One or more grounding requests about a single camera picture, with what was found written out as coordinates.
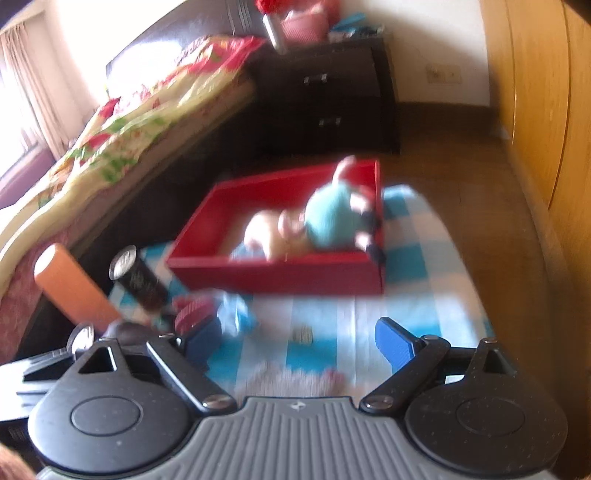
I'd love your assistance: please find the dark red knitted cloth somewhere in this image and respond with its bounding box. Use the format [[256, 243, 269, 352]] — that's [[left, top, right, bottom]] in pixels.
[[172, 295, 217, 335]]

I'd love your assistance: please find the steel thermos bottle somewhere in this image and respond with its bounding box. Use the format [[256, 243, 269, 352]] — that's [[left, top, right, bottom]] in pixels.
[[263, 13, 287, 55]]

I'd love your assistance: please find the wooden wardrobe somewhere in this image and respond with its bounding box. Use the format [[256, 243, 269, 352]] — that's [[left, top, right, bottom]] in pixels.
[[480, 1, 590, 297]]

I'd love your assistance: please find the beige window curtain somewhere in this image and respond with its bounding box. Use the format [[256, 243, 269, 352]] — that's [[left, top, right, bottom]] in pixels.
[[1, 23, 69, 159]]

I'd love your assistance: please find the red rectangular storage box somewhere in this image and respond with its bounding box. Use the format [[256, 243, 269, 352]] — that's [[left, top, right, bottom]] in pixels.
[[166, 164, 385, 296]]

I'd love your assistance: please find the pink basket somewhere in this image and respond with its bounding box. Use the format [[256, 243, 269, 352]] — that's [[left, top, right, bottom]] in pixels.
[[281, 11, 329, 44]]

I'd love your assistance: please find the blue white checkered cloth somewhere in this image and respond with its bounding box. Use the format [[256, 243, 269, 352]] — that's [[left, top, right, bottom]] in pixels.
[[108, 184, 495, 402]]

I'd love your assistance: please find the dark bed headboard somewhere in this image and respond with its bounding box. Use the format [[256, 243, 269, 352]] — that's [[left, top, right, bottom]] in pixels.
[[105, 1, 266, 97]]

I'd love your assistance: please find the blue face mask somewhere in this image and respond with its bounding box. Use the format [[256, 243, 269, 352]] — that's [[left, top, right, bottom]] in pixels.
[[216, 292, 259, 337]]

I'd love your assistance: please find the dark wooden nightstand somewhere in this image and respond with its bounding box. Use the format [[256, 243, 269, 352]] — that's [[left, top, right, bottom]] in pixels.
[[247, 35, 400, 156]]

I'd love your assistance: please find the black coffee can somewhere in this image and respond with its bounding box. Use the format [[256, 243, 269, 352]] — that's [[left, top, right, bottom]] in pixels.
[[109, 245, 168, 312]]

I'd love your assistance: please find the teal plush doll toy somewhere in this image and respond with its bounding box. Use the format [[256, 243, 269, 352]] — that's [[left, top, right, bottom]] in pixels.
[[242, 155, 386, 266]]

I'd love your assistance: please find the red plastic bag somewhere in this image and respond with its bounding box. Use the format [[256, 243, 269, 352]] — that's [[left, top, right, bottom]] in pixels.
[[254, 0, 341, 26]]

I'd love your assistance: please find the orange ribbed cylinder vase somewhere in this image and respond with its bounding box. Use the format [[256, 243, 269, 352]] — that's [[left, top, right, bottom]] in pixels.
[[34, 243, 122, 332]]

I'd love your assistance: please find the wall power outlet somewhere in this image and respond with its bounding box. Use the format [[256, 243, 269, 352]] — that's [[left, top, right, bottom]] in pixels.
[[426, 63, 462, 84]]

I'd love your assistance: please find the floral bed quilt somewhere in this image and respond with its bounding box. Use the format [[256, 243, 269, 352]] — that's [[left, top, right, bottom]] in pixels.
[[1, 35, 264, 291]]

